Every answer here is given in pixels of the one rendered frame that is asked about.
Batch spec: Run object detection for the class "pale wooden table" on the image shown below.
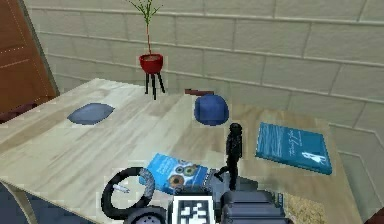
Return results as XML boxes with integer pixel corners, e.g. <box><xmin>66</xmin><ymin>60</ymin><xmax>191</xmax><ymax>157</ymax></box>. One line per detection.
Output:
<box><xmin>0</xmin><ymin>77</ymin><xmax>364</xmax><ymax>224</ymax></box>

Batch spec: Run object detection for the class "tan speckled cloth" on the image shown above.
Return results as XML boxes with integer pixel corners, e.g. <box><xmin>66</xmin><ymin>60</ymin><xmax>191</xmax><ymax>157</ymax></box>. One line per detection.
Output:
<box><xmin>285</xmin><ymin>192</ymin><xmax>328</xmax><ymax>224</ymax></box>

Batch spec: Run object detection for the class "blue book with white print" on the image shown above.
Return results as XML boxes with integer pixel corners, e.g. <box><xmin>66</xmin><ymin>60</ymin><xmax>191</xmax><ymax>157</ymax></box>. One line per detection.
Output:
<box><xmin>255</xmin><ymin>121</ymin><xmax>333</xmax><ymax>176</ymax></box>

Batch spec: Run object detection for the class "grey-blue flat cushion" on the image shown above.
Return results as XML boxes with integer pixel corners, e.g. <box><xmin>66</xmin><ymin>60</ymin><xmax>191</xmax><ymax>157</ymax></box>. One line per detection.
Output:
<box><xmin>66</xmin><ymin>102</ymin><xmax>116</xmax><ymax>126</ymax></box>

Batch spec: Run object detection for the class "blue round bowl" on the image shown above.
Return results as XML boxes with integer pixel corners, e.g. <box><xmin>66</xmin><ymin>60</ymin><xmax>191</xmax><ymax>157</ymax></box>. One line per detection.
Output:
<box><xmin>193</xmin><ymin>93</ymin><xmax>230</xmax><ymax>127</ymax></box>

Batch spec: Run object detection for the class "black figure statue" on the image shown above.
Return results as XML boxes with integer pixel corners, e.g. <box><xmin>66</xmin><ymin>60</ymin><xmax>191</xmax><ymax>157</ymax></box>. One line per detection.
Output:
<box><xmin>213</xmin><ymin>122</ymin><xmax>244</xmax><ymax>192</ymax></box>

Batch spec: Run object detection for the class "blue book with circles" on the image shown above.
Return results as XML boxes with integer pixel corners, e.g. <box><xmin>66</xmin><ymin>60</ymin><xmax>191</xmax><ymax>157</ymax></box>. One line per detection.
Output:
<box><xmin>138</xmin><ymin>152</ymin><xmax>210</xmax><ymax>196</ymax></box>

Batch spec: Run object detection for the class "brown room door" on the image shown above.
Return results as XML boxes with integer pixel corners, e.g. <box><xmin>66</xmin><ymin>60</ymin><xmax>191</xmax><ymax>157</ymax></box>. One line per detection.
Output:
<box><xmin>0</xmin><ymin>0</ymin><xmax>60</xmax><ymax>114</ymax></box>

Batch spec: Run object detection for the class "plant in red pot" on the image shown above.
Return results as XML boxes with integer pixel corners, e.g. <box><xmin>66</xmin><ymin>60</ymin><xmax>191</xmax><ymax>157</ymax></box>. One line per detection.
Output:
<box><xmin>125</xmin><ymin>0</ymin><xmax>167</xmax><ymax>101</ymax></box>

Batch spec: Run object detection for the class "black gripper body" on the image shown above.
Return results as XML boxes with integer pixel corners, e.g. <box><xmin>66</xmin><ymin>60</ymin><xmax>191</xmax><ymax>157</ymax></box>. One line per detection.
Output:
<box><xmin>125</xmin><ymin>205</ymin><xmax>169</xmax><ymax>224</ymax></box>

